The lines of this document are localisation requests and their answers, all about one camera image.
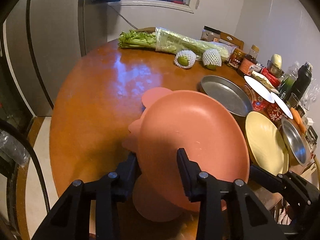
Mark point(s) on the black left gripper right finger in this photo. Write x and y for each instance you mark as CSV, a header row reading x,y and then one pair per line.
x,y
191,175

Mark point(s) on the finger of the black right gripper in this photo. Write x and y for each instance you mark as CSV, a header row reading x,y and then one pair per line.
x,y
296,190

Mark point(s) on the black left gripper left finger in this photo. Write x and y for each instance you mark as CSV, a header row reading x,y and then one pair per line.
x,y
123,179

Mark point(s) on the stainless steel bowl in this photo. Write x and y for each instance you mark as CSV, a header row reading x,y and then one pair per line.
x,y
299,153

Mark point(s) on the cream shell-shaped plate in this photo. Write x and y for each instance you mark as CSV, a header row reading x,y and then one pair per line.
x,y
266,145

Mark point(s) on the pink plastic plate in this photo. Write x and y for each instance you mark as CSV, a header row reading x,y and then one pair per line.
x,y
184,119

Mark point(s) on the round metal tray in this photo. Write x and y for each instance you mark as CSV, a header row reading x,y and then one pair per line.
x,y
232,97

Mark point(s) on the orange carrot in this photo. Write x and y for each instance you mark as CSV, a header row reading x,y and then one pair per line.
x,y
298,120

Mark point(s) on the red white noodle cup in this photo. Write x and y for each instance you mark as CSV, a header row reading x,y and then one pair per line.
x,y
278,110

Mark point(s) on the small drinking glass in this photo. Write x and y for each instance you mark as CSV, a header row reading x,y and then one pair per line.
x,y
293,101

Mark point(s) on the red instant noodle cup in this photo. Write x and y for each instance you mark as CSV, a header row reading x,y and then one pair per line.
x,y
258,94

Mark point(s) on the green liquid plastic bottle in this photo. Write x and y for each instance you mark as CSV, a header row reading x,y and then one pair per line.
x,y
289,78

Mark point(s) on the red box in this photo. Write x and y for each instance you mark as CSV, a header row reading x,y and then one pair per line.
x,y
273,80

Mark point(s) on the white dish of food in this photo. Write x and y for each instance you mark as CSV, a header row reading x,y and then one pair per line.
x,y
264,81

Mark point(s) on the black thermos flask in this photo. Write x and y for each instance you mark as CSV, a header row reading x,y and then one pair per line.
x,y
303,81

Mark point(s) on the small steel bowl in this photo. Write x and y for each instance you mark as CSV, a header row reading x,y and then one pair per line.
x,y
274,70

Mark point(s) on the net-wrapped green fruit left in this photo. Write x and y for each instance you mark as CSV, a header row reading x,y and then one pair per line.
x,y
185,59

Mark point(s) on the net-wrapped green fruit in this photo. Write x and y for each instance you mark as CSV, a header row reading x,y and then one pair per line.
x,y
211,59
185,59

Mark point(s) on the net-wrapped green fruit right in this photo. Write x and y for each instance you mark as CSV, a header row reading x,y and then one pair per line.
x,y
211,59

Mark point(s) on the pale vegetable piece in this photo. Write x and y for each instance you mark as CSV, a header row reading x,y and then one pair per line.
x,y
276,60

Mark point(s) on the brown sauce bottle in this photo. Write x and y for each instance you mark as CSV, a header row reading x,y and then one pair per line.
x,y
249,62

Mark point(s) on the chili sauce glass jar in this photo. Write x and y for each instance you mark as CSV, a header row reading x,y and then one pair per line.
x,y
236,58

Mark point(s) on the bagged celery bunch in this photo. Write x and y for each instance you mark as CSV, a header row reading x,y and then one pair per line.
x,y
167,41

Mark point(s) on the wooden chair with cutout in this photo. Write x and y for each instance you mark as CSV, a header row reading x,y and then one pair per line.
x,y
232,40

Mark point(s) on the black-lidded plastic jar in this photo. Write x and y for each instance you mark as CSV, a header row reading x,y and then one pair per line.
x,y
210,34

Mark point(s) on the curved-back wooden chair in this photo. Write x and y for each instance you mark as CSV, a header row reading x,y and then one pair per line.
x,y
148,30

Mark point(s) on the grey refrigerator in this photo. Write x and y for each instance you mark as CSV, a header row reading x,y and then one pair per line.
x,y
43,41

